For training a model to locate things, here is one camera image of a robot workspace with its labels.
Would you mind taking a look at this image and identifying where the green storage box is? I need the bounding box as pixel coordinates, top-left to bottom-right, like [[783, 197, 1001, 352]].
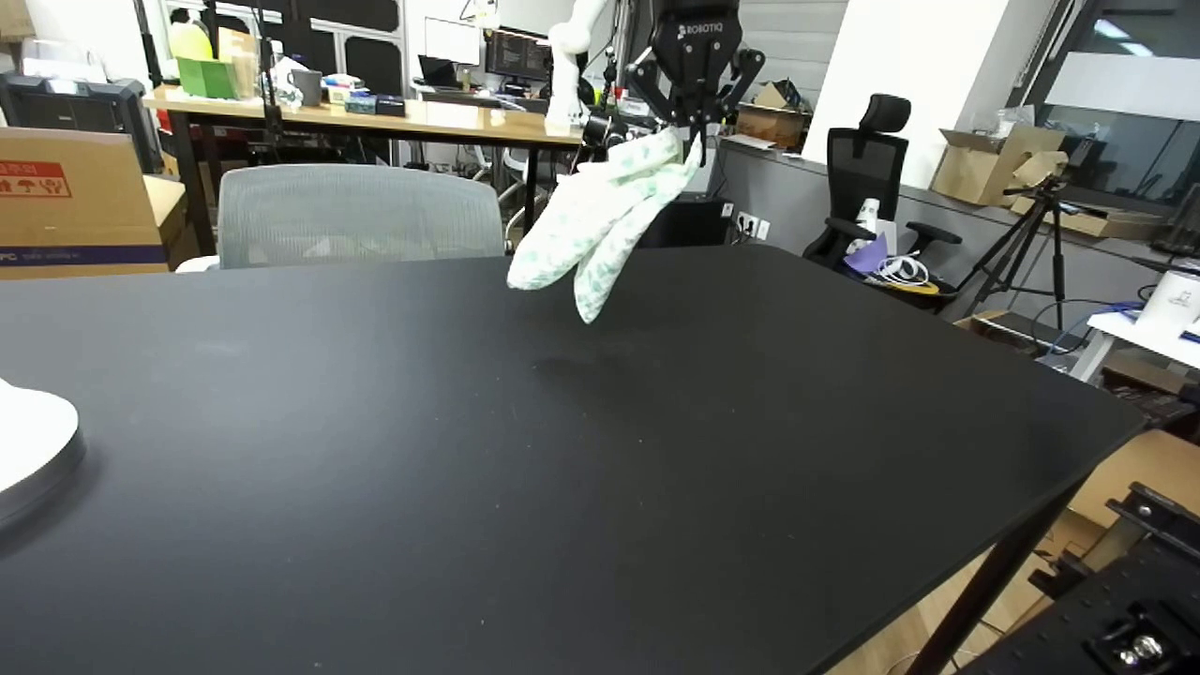
[[173, 53, 244, 103]]

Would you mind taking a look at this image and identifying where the white spray bottle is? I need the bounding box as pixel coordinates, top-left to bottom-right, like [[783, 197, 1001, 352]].
[[854, 197, 901, 259]]

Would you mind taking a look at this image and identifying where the wooden desk with black legs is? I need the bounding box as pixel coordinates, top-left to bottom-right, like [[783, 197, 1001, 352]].
[[146, 85, 594, 259]]

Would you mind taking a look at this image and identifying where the small brown cardboard box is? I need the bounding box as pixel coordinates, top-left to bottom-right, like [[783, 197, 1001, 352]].
[[729, 78, 817, 157]]

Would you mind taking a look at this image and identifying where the black table leg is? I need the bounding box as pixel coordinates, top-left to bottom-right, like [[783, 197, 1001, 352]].
[[906, 490, 1084, 675]]

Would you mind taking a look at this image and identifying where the long flat cardboard box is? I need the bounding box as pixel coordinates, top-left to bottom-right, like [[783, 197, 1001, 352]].
[[1007, 183, 1176, 243]]

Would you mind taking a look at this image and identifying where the white side table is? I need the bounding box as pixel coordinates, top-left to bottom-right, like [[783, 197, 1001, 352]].
[[1071, 267, 1200, 387]]

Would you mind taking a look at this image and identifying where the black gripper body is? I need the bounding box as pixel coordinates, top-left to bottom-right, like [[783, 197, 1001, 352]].
[[649, 0, 744, 78]]

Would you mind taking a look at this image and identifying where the black metal equipment frame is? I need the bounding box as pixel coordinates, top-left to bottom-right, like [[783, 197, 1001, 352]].
[[961, 480, 1200, 675]]

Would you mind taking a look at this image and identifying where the grey mesh office chair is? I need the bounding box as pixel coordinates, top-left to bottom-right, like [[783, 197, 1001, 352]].
[[214, 163, 509, 269]]

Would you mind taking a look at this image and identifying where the black camera tripod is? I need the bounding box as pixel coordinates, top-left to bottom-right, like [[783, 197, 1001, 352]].
[[948, 172, 1074, 333]]

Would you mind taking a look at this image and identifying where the white curved column object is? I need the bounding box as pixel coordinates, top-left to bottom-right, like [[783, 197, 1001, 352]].
[[549, 0, 621, 137]]

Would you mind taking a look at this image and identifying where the white cloth with green print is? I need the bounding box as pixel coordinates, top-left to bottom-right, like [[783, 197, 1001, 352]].
[[503, 125, 704, 327]]

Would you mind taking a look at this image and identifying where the black monitor with lit screen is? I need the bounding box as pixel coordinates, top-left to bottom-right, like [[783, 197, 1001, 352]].
[[486, 25, 557, 94]]

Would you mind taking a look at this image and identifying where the cardboard box with red label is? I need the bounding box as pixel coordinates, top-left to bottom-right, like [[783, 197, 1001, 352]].
[[0, 125, 187, 282]]

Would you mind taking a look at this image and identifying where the open cardboard box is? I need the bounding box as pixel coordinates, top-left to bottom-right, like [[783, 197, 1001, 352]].
[[929, 125, 1074, 209]]

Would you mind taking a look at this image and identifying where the purple item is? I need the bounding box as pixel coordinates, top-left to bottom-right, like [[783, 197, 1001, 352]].
[[844, 237, 898, 282]]

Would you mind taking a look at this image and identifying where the black printer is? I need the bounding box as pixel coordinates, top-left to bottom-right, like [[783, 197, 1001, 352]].
[[0, 73, 159, 138]]

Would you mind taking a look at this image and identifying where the white plate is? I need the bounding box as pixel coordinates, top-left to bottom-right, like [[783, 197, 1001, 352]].
[[0, 374, 82, 500]]

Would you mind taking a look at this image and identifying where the black panel board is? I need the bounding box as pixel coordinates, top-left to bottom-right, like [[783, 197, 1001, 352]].
[[248, 0, 411, 103]]

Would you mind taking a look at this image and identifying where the black office chair with headrest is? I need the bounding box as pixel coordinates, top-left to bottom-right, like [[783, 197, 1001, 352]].
[[803, 90, 968, 302]]

